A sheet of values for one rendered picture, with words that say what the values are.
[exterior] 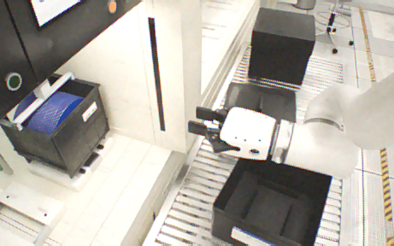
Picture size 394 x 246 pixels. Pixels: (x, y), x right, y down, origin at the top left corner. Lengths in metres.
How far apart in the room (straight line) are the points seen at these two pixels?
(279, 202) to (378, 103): 0.66
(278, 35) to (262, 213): 0.77
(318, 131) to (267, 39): 0.86
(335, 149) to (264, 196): 0.49
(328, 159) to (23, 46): 0.52
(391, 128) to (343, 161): 0.17
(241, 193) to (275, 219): 0.14
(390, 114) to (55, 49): 0.45
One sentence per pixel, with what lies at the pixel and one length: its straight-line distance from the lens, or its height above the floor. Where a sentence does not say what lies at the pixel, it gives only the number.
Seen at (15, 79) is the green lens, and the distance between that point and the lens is 0.39.
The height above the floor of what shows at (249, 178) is 0.77.
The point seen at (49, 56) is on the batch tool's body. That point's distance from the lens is 0.43.
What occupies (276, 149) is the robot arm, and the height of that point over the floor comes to 1.20.
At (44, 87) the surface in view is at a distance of 0.85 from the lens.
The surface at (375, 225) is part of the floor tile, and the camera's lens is 2.10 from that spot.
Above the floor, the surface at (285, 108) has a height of 0.86.
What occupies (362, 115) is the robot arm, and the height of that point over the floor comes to 1.36.
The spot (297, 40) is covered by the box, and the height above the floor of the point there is 1.00.
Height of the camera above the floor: 1.63
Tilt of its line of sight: 44 degrees down
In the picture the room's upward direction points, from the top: straight up
